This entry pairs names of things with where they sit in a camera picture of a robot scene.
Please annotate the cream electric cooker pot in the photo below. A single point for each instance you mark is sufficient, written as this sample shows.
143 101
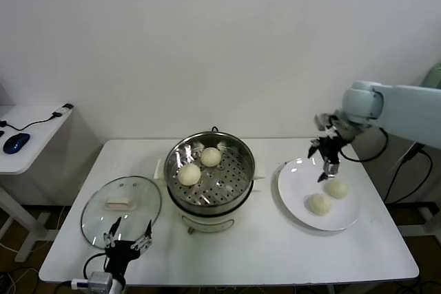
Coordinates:
206 221

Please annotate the blue computer mouse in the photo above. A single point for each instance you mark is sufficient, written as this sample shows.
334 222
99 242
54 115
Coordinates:
16 143

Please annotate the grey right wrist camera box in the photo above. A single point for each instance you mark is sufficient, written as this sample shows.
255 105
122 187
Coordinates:
324 120

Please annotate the perforated steel steamer basket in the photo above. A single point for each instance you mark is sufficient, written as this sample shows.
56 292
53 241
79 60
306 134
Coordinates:
174 159

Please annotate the white steamed baozi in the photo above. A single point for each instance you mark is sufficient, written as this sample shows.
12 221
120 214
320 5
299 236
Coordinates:
189 174
211 156
338 189
319 204

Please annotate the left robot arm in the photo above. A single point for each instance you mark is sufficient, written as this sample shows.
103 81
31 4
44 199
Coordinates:
119 285

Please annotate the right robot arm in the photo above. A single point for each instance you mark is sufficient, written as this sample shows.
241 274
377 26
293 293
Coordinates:
406 108

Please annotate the white side table with appliance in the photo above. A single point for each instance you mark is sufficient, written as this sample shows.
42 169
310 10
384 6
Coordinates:
430 221

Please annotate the pale green appliance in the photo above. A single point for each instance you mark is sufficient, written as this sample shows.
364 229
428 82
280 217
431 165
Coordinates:
435 77

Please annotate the white side table with mouse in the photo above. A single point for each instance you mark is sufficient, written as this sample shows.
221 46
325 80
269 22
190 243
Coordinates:
38 142

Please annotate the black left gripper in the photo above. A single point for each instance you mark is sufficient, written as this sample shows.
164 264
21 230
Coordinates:
120 254

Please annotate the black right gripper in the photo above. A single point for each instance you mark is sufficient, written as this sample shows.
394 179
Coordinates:
331 147

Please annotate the white round plate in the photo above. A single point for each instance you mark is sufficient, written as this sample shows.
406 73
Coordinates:
296 204

